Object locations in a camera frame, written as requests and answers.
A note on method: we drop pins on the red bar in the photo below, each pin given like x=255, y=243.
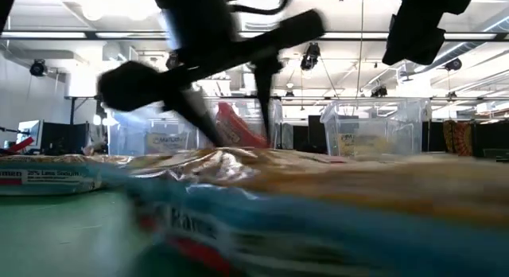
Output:
x=22, y=143

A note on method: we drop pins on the black ceiling spotlight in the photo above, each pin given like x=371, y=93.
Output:
x=37, y=68
x=453, y=64
x=310, y=56
x=379, y=91
x=172, y=59

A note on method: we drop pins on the black computer monitor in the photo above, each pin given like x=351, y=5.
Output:
x=63, y=135

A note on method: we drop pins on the black partition panel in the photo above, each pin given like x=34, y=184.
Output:
x=316, y=133

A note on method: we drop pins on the red spicy noodle packet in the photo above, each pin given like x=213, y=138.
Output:
x=234, y=129

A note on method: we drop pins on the black horizontal frame bar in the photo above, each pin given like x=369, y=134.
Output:
x=85, y=97

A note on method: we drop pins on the patterned wall tapestry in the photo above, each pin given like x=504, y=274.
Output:
x=457, y=137

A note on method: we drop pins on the clear plastic bin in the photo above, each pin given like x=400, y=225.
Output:
x=405, y=126
x=127, y=133
x=250, y=110

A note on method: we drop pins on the white computer monitor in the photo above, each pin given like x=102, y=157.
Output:
x=32, y=129

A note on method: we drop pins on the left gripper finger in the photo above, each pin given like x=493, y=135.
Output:
x=264, y=94
x=195, y=114

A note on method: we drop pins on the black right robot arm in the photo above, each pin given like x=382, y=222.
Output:
x=437, y=0

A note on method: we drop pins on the yellow chicken ramen packet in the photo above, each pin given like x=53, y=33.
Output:
x=358, y=145

